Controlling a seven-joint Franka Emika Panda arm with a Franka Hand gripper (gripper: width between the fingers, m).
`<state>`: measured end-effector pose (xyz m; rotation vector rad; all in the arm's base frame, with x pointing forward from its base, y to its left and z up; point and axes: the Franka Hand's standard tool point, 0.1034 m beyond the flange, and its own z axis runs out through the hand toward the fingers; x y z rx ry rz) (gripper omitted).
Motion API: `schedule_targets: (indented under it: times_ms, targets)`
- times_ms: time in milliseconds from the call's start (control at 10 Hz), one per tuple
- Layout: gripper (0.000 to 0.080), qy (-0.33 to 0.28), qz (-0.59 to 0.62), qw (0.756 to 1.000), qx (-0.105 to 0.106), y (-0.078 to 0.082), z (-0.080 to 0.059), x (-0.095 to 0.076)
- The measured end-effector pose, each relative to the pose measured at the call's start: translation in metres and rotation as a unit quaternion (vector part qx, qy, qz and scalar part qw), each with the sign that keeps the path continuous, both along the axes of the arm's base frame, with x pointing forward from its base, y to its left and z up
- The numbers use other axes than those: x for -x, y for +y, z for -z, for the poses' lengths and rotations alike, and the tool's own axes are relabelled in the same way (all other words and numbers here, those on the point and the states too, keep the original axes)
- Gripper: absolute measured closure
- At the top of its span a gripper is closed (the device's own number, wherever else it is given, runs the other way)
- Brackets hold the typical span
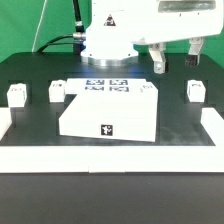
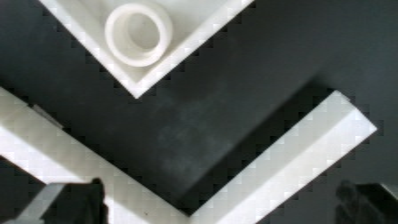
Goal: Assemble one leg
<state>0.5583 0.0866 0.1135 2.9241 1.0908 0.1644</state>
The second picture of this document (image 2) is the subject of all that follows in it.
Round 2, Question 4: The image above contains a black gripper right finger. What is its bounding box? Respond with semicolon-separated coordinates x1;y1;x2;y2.
335;181;398;224

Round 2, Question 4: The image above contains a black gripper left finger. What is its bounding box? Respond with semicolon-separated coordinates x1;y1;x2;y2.
15;178;109;224

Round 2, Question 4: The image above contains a white square tabletop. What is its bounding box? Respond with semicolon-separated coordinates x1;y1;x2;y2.
40;0;255;97

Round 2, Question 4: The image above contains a white U-shaped obstacle fence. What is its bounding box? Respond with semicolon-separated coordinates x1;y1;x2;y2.
0;88;377;224

